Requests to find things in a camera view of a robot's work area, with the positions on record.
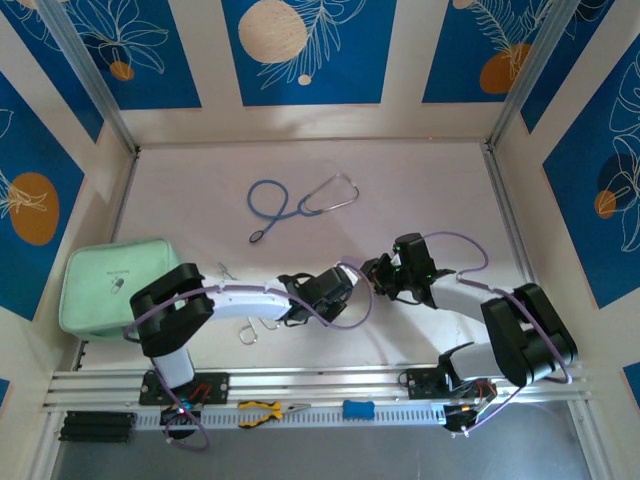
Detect blue stethoscope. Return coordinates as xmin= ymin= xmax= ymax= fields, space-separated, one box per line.
xmin=247 ymin=173 xmax=361 ymax=245

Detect yellow black pliers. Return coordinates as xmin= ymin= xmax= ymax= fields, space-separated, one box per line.
xmin=237 ymin=399 xmax=312 ymax=429

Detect mint green zip pouch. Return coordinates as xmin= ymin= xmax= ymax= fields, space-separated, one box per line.
xmin=58 ymin=238 xmax=182 ymax=343

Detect black bar stack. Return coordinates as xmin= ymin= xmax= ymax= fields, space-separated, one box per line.
xmin=58 ymin=410 xmax=137 ymax=444

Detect aluminium mounting rail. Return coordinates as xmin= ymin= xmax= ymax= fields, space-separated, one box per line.
xmin=42 ymin=362 xmax=594 ymax=414

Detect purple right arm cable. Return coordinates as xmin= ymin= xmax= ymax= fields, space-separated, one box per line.
xmin=422 ymin=230 xmax=574 ymax=437

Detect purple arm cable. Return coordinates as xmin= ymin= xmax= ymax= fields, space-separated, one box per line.
xmin=422 ymin=230 xmax=574 ymax=437
xmin=123 ymin=254 xmax=374 ymax=452

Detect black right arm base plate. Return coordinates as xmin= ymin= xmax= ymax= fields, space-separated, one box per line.
xmin=405 ymin=367 xmax=496 ymax=401

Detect grey slotted cable duct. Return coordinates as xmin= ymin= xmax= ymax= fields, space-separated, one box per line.
xmin=133 ymin=403 xmax=447 ymax=432

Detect aluminium table side rail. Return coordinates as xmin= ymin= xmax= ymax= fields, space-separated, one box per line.
xmin=482 ymin=144 xmax=551 ymax=321

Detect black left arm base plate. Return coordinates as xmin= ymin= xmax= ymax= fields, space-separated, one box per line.
xmin=138 ymin=370 xmax=231 ymax=406

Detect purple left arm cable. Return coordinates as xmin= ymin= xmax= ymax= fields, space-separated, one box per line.
xmin=123 ymin=254 xmax=374 ymax=452

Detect aluminium frame post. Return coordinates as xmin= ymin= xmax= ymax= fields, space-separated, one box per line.
xmin=485 ymin=0 xmax=587 ymax=154
xmin=35 ymin=0 xmax=142 ymax=157

